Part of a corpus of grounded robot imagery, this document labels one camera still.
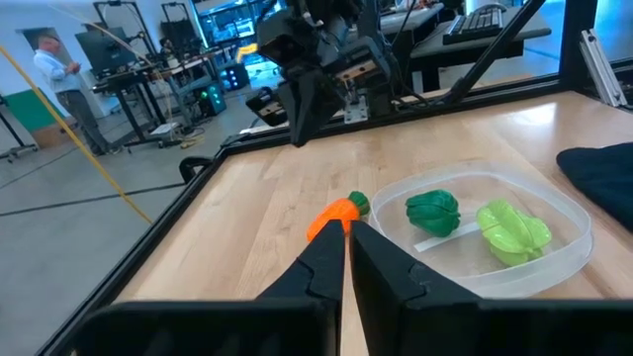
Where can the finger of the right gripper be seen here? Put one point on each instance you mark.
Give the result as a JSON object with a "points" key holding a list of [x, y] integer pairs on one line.
{"points": [[297, 114], [326, 99]]}

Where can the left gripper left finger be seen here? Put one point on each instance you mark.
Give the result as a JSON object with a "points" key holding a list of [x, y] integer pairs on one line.
{"points": [[321, 267]]}

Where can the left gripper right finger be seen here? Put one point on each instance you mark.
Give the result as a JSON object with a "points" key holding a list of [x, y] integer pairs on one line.
{"points": [[376, 277]]}

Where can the orange toy carrot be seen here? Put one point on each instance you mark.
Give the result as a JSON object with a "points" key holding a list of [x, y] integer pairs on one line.
{"points": [[334, 215]]}

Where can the dark green toy pepper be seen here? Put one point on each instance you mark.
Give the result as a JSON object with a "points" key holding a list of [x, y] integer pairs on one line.
{"points": [[432, 212]]}

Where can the lime green toy lettuce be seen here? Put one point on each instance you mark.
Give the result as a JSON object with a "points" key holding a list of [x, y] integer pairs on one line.
{"points": [[514, 232]]}

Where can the clear plastic tupperware container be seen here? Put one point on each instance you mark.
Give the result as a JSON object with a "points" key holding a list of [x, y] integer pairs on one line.
{"points": [[494, 282]]}

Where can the black keyboard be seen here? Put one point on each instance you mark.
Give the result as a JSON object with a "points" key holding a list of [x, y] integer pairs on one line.
{"points": [[472, 25]]}

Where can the dark desk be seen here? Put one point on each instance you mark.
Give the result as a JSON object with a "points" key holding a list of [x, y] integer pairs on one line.
{"points": [[494, 42]]}

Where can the black monitor screen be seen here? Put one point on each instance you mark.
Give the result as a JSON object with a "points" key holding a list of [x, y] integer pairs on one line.
{"points": [[104, 49]]}

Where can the person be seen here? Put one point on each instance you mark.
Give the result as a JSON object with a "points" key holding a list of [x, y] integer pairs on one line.
{"points": [[64, 84]]}

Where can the cardboard box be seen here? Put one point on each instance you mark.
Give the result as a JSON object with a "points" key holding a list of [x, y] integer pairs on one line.
{"points": [[52, 134]]}

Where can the dark blue folded cloth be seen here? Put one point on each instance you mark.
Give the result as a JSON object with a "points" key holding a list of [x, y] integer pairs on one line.
{"points": [[603, 183]]}

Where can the silver aluminium extrusion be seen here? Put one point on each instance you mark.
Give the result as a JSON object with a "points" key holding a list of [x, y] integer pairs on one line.
{"points": [[601, 66]]}

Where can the green panel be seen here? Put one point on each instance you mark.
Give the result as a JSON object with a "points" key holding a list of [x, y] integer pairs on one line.
{"points": [[29, 111]]}

